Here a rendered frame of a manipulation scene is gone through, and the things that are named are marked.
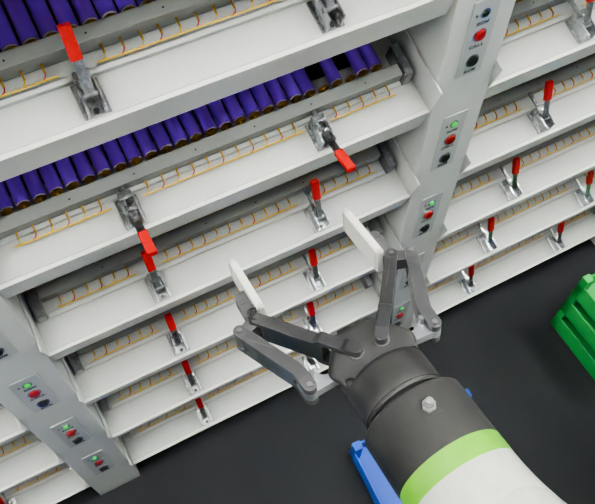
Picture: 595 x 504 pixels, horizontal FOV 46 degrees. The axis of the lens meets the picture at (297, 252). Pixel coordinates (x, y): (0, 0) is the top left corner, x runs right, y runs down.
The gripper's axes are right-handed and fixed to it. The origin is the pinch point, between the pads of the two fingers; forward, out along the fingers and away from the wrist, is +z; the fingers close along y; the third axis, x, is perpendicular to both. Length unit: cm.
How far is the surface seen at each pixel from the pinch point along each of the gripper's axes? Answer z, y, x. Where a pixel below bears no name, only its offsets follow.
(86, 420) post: 30, -32, -55
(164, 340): 32, -14, -46
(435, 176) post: 24.1, 34.5, -25.9
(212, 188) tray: 22.0, -1.7, -8.0
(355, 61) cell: 28.3, 23.2, -2.3
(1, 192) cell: 28.8, -25.2, -2.0
